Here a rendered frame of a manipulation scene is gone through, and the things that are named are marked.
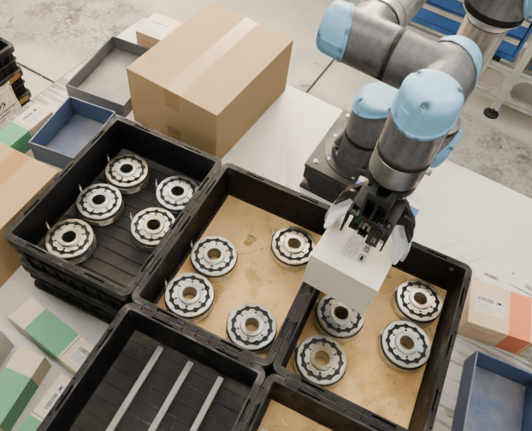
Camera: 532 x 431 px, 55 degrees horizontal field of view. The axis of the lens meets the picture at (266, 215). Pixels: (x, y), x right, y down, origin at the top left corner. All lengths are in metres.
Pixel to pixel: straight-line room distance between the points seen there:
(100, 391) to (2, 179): 0.56
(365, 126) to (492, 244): 0.51
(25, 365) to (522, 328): 1.10
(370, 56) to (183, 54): 0.88
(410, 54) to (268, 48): 0.90
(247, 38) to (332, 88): 1.34
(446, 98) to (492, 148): 2.28
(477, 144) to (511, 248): 1.36
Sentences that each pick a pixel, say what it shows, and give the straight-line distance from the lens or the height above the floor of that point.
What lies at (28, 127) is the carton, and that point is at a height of 0.76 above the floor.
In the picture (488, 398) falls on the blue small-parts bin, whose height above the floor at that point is 0.70.
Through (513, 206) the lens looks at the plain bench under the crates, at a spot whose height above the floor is 0.70.
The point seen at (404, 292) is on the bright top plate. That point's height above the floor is 0.86.
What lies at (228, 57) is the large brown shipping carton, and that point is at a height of 0.90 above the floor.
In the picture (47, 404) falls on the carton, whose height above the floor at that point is 0.76.
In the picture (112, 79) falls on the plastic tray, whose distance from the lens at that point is 1.76.
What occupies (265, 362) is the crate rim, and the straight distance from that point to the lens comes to 0.97.
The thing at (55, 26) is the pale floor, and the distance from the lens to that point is 3.25.
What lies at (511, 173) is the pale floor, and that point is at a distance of 2.83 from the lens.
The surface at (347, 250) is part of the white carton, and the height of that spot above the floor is 1.14.
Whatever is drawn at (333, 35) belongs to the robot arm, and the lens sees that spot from 0.73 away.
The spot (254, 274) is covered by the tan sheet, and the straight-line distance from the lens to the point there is 1.16.
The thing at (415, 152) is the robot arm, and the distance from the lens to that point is 0.65.
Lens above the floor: 1.85
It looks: 55 degrees down
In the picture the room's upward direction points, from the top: 10 degrees clockwise
